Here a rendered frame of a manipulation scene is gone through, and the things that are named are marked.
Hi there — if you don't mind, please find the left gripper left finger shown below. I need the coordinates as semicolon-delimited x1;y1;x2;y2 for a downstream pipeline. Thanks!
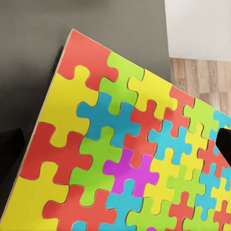
0;128;25;186

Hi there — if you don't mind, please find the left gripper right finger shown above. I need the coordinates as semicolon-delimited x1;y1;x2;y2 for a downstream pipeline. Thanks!
216;128;231;167

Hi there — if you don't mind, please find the jigsaw puzzle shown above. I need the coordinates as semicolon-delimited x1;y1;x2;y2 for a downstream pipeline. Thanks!
0;29;231;231

